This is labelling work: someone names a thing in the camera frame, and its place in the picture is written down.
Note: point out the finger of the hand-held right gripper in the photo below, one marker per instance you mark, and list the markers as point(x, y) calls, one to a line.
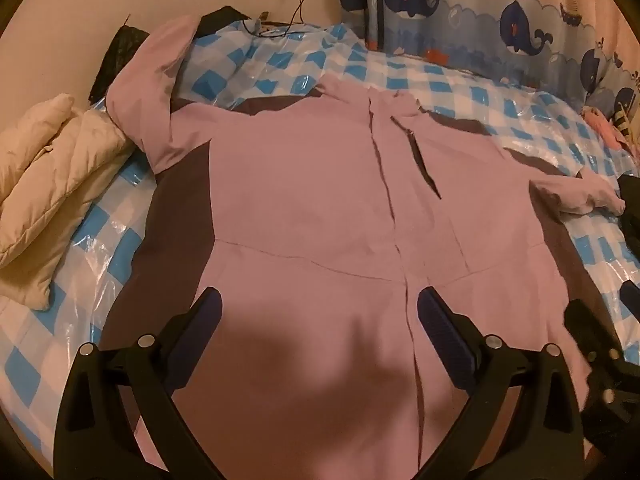
point(580, 321)

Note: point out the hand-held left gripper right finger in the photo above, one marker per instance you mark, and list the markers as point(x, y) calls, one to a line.
point(440, 330)

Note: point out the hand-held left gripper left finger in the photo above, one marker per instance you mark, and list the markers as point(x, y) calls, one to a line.
point(210, 305)

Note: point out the pink and brown jacket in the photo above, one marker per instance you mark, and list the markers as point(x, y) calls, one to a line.
point(300, 185)

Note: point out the dark garment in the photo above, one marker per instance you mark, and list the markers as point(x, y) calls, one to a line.
point(631, 195)

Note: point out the pink clothing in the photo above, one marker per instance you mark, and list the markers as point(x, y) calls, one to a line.
point(605, 125)

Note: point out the cream puffer jacket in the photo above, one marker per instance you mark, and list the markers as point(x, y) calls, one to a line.
point(45, 185)

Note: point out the blue checkered plastic bed sheet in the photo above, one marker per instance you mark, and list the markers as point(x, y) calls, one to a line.
point(280, 60)

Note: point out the black garment at bed head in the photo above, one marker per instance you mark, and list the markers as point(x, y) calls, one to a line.
point(120, 55)

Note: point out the black cloth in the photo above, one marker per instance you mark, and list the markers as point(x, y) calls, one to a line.
point(220, 17)

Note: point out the whale print curtain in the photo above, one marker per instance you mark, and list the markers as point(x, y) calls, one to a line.
point(450, 10)

